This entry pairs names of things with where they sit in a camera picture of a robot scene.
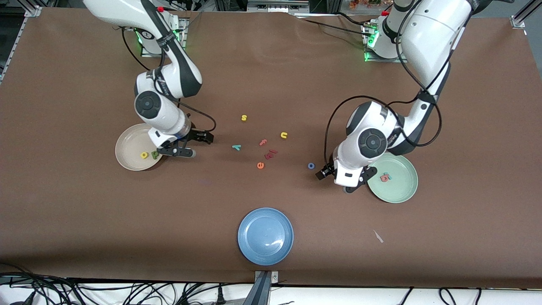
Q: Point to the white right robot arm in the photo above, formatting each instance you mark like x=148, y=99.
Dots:
x=110, y=8

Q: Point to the aluminium frame profile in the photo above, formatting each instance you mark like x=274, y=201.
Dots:
x=520, y=19
x=33, y=9

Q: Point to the blue plate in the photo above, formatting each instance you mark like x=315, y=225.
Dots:
x=265, y=236

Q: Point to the pale green plate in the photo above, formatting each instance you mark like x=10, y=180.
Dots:
x=400, y=188

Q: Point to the brown table cover sheet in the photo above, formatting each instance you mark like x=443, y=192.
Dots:
x=84, y=212

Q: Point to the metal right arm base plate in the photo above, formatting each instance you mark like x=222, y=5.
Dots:
x=148, y=54

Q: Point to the grey metal bracket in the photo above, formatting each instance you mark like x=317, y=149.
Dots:
x=275, y=6

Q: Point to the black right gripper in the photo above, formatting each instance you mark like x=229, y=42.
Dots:
x=197, y=135

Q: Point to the pink foam letter b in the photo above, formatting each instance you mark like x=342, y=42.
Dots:
x=382, y=178

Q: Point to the beige brown plate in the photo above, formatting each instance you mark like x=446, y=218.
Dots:
x=129, y=148

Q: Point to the grey metal table clamp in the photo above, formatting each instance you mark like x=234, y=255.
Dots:
x=262, y=288

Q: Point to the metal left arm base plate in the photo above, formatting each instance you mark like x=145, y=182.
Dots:
x=374, y=59

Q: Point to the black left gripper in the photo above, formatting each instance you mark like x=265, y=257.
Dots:
x=327, y=170

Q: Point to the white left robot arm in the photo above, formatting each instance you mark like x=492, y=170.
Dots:
x=432, y=38

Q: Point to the orange decoration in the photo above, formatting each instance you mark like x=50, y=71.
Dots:
x=364, y=3

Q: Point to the green foam letter p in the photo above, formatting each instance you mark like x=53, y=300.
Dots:
x=157, y=156

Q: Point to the small white paper scrap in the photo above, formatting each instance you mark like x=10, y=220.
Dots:
x=378, y=236

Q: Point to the black power plug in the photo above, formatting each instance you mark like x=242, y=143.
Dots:
x=220, y=295

